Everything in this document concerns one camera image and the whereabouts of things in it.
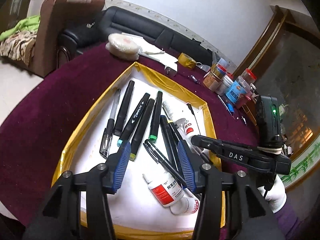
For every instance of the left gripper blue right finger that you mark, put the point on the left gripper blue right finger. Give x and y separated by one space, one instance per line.
190 164

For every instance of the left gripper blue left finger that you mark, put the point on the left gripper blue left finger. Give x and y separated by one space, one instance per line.
117 165

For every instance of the clear black gel pen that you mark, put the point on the clear black gel pen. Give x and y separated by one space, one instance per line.
108 131

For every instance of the black marker light blue cap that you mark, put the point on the black marker light blue cap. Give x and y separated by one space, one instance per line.
133 120

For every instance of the white pill bottle red label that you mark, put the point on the white pill bottle red label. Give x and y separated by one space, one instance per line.
164 187

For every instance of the black marker yellow cap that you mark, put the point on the black marker yellow cap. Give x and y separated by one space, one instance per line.
141 128
177 139

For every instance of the white round cap bottle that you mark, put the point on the white round cap bottle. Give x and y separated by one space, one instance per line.
185 126

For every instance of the black marker green cap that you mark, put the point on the black marker green cap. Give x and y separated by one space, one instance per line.
154 126

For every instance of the white glue bottle orange cap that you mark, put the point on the white glue bottle orange cap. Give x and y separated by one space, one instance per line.
187 205

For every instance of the black marker pink cap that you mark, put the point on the black marker pink cap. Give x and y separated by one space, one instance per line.
192 112

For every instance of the right white gloved hand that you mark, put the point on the right white gloved hand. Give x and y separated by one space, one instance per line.
276 196

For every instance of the yellow taped white tray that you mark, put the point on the yellow taped white tray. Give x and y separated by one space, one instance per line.
135 211

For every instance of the blue battery pack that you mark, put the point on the blue battery pack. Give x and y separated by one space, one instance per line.
230 108

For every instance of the blue label plastic jar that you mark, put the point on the blue label plastic jar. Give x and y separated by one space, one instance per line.
238 88

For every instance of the red lid clear jar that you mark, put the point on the red lid clear jar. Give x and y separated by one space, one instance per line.
248 76

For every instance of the orange contents jar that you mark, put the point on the orange contents jar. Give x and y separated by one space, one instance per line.
213 78

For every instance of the white power adapter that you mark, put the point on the white power adapter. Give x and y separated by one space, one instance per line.
170 72

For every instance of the yellow tape roll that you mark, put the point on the yellow tape roll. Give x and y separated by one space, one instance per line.
186 61

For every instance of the white papers stack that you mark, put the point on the white papers stack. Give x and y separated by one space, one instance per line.
150 51

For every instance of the round wrapped white pad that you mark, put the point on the round wrapped white pad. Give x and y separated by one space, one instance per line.
122 47

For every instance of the black leather sofa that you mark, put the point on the black leather sofa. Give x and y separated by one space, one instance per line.
79 38

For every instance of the green and patterned cloth pile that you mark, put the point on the green and patterned cloth pile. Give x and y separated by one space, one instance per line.
18 43

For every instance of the brown armchair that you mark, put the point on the brown armchair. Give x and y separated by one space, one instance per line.
56 15

